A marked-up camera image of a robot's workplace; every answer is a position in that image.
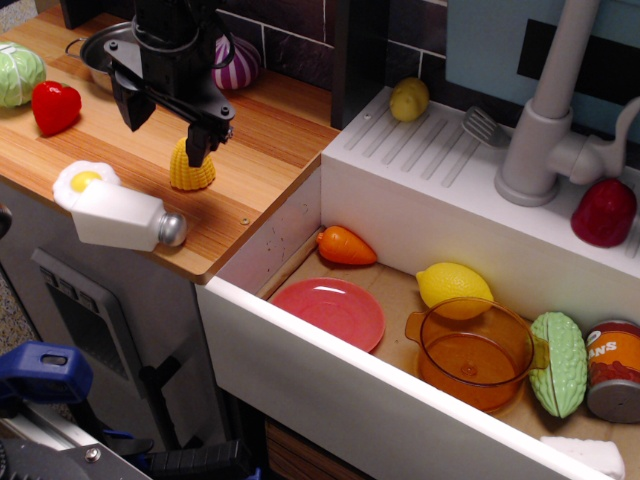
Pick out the grey toy spatula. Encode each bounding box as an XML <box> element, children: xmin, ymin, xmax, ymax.
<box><xmin>462</xmin><ymin>106</ymin><xmax>511</xmax><ymax>149</ymax></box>

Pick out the transparent orange plastic pot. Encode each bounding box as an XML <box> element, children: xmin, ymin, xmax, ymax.
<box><xmin>405</xmin><ymin>297</ymin><xmax>550</xmax><ymax>413</ymax></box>

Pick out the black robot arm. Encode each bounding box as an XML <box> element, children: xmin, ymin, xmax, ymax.
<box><xmin>104</xmin><ymin>1</ymin><xmax>235</xmax><ymax>168</ymax></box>

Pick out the green toy bitter gourd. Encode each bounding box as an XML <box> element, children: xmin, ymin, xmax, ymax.
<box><xmin>529</xmin><ymin>312</ymin><xmax>588</xmax><ymax>418</ymax></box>

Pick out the pink plastic plate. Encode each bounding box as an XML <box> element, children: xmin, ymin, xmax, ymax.
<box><xmin>271</xmin><ymin>277</ymin><xmax>386</xmax><ymax>352</ymax></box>

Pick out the yellow toy corn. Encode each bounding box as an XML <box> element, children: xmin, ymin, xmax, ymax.
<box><xmin>169</xmin><ymin>137</ymin><xmax>216</xmax><ymax>191</ymax></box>

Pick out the green toy cabbage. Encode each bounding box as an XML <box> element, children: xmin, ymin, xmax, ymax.
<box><xmin>1</xmin><ymin>41</ymin><xmax>46</xmax><ymax>108</ymax></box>

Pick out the grey toy faucet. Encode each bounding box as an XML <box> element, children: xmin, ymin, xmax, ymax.
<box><xmin>494</xmin><ymin>1</ymin><xmax>639</xmax><ymax>207</ymax></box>

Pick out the yellow toy potato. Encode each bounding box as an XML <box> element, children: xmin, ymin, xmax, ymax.
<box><xmin>389</xmin><ymin>77</ymin><xmax>430</xmax><ymax>122</ymax></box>

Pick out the yellow toy lemon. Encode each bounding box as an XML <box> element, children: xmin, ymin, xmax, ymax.
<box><xmin>416</xmin><ymin>262</ymin><xmax>494</xmax><ymax>320</ymax></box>

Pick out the stainless steel pot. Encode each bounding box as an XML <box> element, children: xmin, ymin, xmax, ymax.
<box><xmin>65</xmin><ymin>22</ymin><xmax>134</xmax><ymax>93</ymax></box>

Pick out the toy fried egg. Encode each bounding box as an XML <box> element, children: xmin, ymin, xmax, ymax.
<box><xmin>52</xmin><ymin>160</ymin><xmax>121</xmax><ymax>210</ymax></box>

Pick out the grey toy oven door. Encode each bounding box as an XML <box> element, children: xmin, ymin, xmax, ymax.
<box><xmin>32</xmin><ymin>248</ymin><xmax>146</xmax><ymax>399</ymax></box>

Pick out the red toy beans can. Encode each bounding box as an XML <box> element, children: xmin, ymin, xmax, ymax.
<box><xmin>586</xmin><ymin>320</ymin><xmax>639</xmax><ymax>424</ymax></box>

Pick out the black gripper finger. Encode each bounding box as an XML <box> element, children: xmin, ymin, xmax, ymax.
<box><xmin>185</xmin><ymin>123</ymin><xmax>232</xmax><ymax>167</ymax></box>
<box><xmin>111</xmin><ymin>72</ymin><xmax>156</xmax><ymax>131</ymax></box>

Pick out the purple striped toy onion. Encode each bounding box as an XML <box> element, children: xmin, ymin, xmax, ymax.
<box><xmin>212</xmin><ymin>35</ymin><xmax>261</xmax><ymax>90</ymax></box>

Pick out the white salt shaker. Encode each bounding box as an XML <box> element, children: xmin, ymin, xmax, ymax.
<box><xmin>71</xmin><ymin>180</ymin><xmax>187</xmax><ymax>252</ymax></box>

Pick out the blue clamp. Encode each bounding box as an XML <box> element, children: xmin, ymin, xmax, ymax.
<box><xmin>1</xmin><ymin>341</ymin><xmax>94</xmax><ymax>407</ymax></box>

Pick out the orange toy carrot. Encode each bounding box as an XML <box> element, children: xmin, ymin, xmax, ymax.
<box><xmin>316</xmin><ymin>226</ymin><xmax>377</xmax><ymax>265</ymax></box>

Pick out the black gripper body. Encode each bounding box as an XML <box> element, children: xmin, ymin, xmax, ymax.
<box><xmin>104</xmin><ymin>29</ymin><xmax>235</xmax><ymax>128</ymax></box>

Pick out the white toy sink basin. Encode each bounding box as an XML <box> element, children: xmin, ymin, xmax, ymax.
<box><xmin>197</xmin><ymin>90</ymin><xmax>639</xmax><ymax>479</ymax></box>

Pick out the red toy pepper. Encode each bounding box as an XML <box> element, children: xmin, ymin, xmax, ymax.
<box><xmin>570</xmin><ymin>179</ymin><xmax>638</xmax><ymax>248</ymax></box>

